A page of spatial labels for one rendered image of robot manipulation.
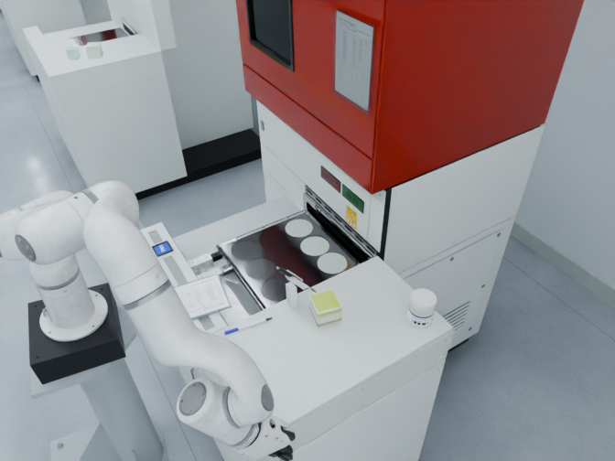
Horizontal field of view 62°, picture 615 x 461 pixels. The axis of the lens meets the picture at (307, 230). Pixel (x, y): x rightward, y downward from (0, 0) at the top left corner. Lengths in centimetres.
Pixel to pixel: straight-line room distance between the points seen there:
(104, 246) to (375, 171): 79
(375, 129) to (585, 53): 160
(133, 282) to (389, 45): 78
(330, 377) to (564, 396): 154
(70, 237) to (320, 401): 70
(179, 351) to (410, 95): 86
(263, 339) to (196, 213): 210
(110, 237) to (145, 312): 14
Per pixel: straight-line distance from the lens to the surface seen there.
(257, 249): 178
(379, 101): 132
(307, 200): 193
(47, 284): 152
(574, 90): 285
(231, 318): 160
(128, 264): 89
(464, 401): 253
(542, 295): 306
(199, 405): 96
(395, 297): 154
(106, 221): 91
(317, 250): 176
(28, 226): 103
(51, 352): 164
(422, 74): 138
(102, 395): 189
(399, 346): 143
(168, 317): 92
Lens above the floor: 210
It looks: 41 degrees down
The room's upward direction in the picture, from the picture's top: 1 degrees counter-clockwise
